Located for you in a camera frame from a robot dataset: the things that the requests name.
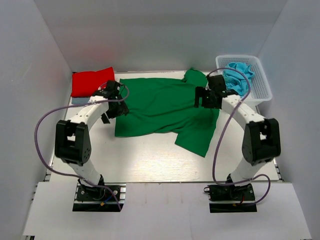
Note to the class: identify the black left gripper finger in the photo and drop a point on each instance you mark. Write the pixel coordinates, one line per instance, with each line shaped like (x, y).
(122, 110)
(105, 119)

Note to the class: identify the folded light blue t-shirt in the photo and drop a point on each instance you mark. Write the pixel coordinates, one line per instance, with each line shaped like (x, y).
(79, 100)

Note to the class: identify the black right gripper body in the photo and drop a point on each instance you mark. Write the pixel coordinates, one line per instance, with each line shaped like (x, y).
(208, 102)

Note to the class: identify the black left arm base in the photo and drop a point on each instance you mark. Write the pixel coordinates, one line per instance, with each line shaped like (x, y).
(87, 199)

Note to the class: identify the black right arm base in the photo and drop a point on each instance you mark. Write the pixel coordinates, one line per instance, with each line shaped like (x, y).
(231, 199)

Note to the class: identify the white perforated plastic basket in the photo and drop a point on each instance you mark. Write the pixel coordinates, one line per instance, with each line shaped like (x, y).
(260, 89)

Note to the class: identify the crumpled cyan t-shirt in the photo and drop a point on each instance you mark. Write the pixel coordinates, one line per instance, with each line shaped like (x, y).
(234, 79)

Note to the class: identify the green t-shirt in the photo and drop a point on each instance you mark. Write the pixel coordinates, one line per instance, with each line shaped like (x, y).
(166, 105)

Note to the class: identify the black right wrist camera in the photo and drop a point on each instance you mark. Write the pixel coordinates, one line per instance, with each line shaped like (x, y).
(216, 84)

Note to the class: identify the folded red t-shirt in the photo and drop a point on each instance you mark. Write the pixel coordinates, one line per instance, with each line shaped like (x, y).
(85, 83)

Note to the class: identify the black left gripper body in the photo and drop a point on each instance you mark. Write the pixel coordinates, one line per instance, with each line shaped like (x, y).
(114, 111)

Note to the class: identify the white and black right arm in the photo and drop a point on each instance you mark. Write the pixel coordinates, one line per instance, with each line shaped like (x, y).
(261, 139)

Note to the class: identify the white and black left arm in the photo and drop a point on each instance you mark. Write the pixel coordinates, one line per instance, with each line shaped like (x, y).
(72, 138)

